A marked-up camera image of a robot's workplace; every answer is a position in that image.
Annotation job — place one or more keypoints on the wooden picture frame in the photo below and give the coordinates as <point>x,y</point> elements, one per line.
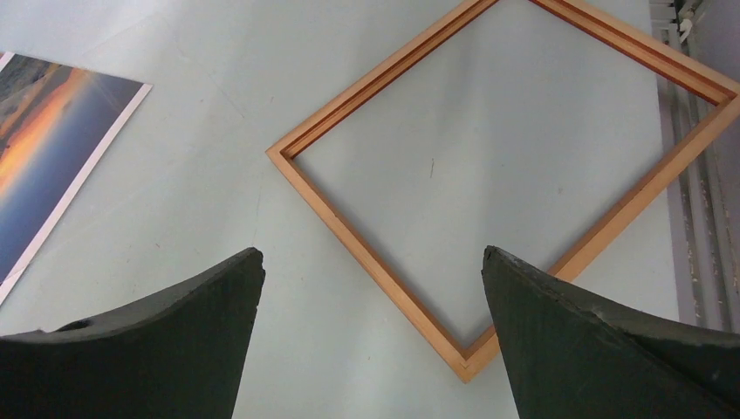
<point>719,90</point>

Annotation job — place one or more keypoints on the aluminium rail right side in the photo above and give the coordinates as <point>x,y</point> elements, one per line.
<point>706,266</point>

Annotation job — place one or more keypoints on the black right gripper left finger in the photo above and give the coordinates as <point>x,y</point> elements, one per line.
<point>177,353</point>

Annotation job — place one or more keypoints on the sunset landscape photo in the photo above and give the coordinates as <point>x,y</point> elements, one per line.
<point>57,121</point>

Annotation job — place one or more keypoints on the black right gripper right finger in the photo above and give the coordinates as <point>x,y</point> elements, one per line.
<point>571,353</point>

